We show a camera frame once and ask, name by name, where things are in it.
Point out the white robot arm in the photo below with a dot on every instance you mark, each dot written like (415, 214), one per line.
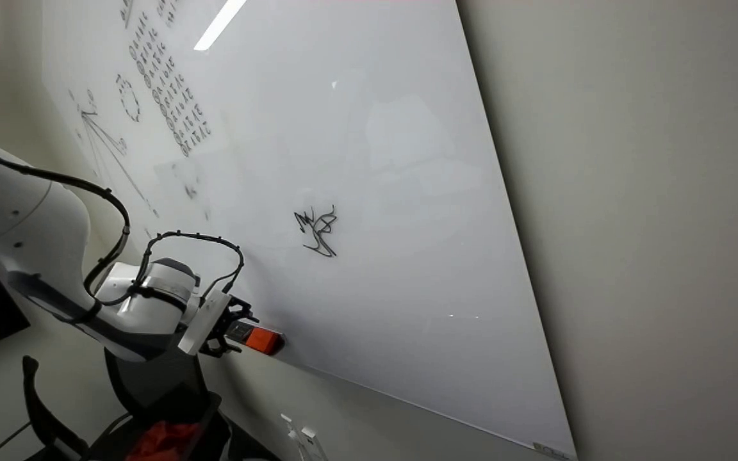
(133, 310)

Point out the orange whiteboard eraser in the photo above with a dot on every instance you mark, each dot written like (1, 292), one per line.
(265, 342)

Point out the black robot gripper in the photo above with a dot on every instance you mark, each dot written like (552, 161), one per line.
(208, 326)

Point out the large white wall whiteboard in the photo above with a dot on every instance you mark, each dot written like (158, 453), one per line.
(343, 146)

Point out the black office chair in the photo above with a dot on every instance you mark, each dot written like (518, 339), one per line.
(167, 415)

